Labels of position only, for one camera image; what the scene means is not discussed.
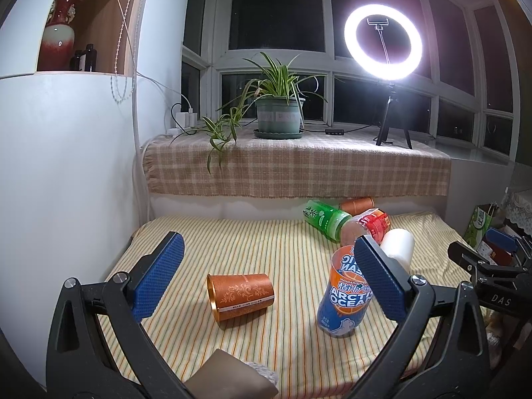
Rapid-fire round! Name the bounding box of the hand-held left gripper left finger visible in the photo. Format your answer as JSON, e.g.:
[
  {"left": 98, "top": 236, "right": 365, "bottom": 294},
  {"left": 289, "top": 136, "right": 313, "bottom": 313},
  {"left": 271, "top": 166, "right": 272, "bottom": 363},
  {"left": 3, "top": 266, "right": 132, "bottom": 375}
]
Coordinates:
[{"left": 45, "top": 230, "right": 186, "bottom": 399}]

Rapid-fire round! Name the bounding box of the green paper bag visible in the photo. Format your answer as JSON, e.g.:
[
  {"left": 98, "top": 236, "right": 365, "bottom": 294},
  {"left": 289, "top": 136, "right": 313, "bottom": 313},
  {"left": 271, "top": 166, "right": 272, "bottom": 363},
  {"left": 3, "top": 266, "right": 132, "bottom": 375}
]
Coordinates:
[{"left": 463, "top": 203, "right": 500, "bottom": 255}]

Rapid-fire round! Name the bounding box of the brown pouch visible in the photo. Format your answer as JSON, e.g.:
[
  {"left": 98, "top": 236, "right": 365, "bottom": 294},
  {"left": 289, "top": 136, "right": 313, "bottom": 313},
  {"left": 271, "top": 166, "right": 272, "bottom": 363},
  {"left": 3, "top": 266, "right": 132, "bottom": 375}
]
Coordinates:
[{"left": 183, "top": 351, "right": 279, "bottom": 399}]

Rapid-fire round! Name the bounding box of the red and white vase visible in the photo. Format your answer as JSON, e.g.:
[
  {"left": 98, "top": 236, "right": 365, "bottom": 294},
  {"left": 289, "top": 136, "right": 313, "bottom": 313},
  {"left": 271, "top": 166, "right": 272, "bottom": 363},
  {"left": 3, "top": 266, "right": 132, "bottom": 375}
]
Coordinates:
[{"left": 37, "top": 0, "right": 86, "bottom": 71}]

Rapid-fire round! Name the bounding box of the black tripod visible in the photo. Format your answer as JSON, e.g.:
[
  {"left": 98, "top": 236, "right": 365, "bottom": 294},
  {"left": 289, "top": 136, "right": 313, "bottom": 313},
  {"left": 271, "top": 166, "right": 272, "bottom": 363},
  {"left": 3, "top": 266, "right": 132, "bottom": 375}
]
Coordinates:
[{"left": 375, "top": 82, "right": 414, "bottom": 150}]

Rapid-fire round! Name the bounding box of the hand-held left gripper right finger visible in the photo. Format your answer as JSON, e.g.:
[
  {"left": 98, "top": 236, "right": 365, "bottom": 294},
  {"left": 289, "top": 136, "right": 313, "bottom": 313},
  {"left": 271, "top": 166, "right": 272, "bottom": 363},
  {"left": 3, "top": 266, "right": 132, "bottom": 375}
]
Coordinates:
[{"left": 353, "top": 235, "right": 493, "bottom": 399}]

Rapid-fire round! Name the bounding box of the grey knitted cloth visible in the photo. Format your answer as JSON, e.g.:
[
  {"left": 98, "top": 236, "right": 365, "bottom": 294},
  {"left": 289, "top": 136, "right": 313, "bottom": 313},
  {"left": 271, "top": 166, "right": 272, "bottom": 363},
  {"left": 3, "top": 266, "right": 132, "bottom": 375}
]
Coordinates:
[{"left": 245, "top": 361, "right": 280, "bottom": 385}]

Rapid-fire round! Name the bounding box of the blue orange Arctic Ocean cup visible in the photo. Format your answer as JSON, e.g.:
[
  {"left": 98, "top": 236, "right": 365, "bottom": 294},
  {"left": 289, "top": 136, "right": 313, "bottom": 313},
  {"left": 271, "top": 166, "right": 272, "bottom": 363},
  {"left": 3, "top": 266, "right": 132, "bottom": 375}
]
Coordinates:
[{"left": 317, "top": 246, "right": 375, "bottom": 337}]

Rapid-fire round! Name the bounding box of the ring light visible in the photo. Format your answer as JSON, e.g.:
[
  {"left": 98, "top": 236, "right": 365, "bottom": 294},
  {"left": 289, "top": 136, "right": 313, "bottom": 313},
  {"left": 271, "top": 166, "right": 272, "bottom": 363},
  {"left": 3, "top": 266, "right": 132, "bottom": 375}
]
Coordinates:
[{"left": 344, "top": 3, "right": 424, "bottom": 84}]

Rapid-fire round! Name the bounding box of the white pipe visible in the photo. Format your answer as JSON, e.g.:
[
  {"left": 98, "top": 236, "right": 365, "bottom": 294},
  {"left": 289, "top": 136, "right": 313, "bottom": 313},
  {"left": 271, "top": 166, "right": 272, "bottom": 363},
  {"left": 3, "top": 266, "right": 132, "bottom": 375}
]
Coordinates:
[{"left": 130, "top": 29, "right": 151, "bottom": 233}]

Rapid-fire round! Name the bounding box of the green drink bottle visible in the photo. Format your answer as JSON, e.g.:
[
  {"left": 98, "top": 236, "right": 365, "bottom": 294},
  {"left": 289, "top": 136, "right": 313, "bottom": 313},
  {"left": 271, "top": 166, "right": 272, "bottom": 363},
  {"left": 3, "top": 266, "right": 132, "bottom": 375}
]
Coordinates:
[{"left": 302, "top": 199, "right": 353, "bottom": 242}]

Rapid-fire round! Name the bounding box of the potted spider plant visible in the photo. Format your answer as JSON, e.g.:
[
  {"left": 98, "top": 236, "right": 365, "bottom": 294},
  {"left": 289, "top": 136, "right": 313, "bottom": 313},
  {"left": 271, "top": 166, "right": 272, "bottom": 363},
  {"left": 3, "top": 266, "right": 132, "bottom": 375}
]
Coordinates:
[{"left": 199, "top": 52, "right": 345, "bottom": 175}]

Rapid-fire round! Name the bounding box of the white cup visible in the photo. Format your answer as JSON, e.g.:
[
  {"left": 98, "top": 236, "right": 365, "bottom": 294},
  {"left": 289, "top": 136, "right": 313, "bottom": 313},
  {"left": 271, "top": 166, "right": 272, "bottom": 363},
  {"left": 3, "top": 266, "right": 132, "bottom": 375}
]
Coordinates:
[{"left": 380, "top": 228, "right": 415, "bottom": 269}]

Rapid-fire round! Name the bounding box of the clear bottle with red label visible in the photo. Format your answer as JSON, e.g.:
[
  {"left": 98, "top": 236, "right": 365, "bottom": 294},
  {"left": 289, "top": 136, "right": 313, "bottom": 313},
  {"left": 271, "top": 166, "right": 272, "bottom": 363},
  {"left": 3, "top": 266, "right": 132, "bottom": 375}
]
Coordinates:
[{"left": 341, "top": 211, "right": 392, "bottom": 247}]

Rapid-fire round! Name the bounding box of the orange patterned cup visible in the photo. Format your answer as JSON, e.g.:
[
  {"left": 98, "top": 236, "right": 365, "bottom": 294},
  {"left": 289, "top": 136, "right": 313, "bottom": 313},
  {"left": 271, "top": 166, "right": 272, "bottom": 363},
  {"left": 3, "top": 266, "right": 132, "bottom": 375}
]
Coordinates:
[
  {"left": 206, "top": 273, "right": 276, "bottom": 323},
  {"left": 338, "top": 197, "right": 376, "bottom": 216}
]

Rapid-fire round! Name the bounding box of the white cable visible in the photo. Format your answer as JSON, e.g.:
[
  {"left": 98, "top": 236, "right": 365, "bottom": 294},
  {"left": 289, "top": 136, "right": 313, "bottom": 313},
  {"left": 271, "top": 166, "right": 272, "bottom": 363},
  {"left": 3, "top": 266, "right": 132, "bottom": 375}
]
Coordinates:
[{"left": 101, "top": 0, "right": 193, "bottom": 113}]

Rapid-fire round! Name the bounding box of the striped bed sheet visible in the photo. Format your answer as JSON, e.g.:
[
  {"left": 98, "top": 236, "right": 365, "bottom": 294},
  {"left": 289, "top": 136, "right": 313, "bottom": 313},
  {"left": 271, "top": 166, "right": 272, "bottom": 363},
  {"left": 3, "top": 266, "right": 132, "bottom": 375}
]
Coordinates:
[{"left": 97, "top": 211, "right": 470, "bottom": 399}]

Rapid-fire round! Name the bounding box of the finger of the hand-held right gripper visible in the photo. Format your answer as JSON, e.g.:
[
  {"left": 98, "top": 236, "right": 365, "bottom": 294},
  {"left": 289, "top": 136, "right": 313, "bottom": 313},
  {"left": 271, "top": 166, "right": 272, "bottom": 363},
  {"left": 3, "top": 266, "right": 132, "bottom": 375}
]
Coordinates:
[
  {"left": 448, "top": 242, "right": 493, "bottom": 277},
  {"left": 485, "top": 227, "right": 532, "bottom": 260}
]

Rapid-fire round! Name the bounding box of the window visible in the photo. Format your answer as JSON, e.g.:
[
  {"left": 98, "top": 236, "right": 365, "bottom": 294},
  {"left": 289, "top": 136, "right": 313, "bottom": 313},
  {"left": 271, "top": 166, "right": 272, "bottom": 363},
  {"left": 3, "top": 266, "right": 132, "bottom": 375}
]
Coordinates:
[{"left": 182, "top": 0, "right": 525, "bottom": 164}]

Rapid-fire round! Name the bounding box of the green plant saucer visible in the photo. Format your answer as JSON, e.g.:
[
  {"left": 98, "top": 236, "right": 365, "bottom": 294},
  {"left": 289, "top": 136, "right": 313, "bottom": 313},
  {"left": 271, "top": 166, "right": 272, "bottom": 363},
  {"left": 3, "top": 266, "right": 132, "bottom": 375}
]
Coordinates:
[{"left": 253, "top": 128, "right": 305, "bottom": 140}]

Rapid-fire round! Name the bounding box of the plaid cloth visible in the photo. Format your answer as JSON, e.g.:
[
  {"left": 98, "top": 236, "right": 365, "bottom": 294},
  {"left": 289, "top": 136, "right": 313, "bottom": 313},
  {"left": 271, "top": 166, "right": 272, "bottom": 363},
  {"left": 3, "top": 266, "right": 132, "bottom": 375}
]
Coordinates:
[{"left": 141, "top": 132, "right": 452, "bottom": 199}]

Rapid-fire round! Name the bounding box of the white bead cord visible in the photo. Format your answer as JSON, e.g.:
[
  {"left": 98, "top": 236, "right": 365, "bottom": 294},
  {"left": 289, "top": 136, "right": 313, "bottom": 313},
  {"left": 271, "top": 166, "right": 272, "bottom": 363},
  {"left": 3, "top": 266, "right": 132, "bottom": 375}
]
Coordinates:
[{"left": 110, "top": 0, "right": 145, "bottom": 103}]

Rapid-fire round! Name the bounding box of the white lace cloth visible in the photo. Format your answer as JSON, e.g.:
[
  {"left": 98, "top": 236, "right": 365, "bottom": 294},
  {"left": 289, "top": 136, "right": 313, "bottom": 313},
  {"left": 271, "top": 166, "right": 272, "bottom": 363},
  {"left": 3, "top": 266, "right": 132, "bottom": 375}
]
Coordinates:
[{"left": 501, "top": 189, "right": 532, "bottom": 234}]

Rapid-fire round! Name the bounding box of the black cable with controller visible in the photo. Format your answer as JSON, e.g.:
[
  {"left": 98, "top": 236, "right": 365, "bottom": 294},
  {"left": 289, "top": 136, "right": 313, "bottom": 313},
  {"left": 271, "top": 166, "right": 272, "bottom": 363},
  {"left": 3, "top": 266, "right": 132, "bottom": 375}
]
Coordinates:
[{"left": 303, "top": 121, "right": 382, "bottom": 136}]

